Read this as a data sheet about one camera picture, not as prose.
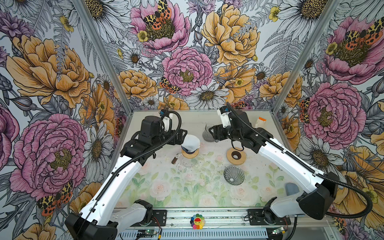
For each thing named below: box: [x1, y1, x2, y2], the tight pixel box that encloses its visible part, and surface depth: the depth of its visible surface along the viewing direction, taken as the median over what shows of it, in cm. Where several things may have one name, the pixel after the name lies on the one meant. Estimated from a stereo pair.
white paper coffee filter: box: [181, 134, 201, 152], surface depth 83 cm
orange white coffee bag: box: [255, 116, 267, 128], surface depth 104 cm
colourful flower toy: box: [190, 213, 206, 230], surface depth 74 cm
